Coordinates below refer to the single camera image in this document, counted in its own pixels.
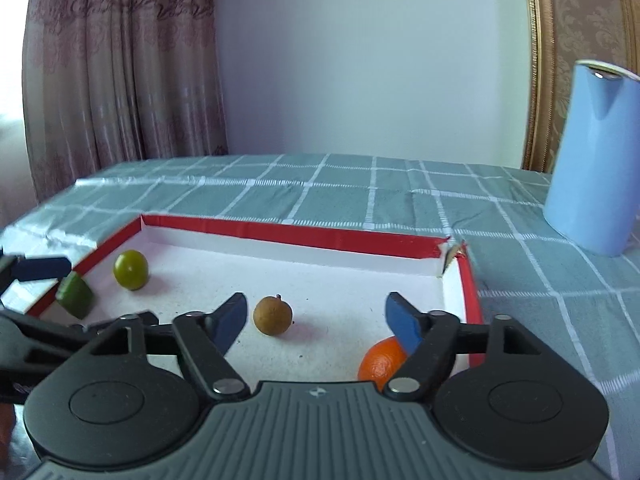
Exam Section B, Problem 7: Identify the green cucumber piece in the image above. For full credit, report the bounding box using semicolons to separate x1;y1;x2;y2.
55;271;94;320

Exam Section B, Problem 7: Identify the teal plaid bedsheet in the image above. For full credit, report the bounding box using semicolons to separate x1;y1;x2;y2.
1;155;639;479

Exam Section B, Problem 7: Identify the red shallow cardboard box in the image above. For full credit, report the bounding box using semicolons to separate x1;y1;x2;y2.
75;214;482;380

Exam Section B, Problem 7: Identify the green round fruit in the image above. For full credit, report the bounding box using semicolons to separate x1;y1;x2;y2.
113;249;150;290

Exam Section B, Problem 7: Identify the pink patterned curtain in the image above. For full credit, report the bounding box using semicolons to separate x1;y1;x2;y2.
23;0;228;200

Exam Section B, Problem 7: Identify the blue electric kettle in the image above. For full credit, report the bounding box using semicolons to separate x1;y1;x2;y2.
544;60;640;257

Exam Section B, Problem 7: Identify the gold wall frame moulding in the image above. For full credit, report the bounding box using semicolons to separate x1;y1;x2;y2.
522;0;639;172

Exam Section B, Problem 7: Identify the brown longan fruit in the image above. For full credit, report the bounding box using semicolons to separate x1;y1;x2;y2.
253;295;293;336

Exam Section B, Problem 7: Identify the orange tangerine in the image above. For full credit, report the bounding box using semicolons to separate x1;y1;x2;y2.
357;337;408;391

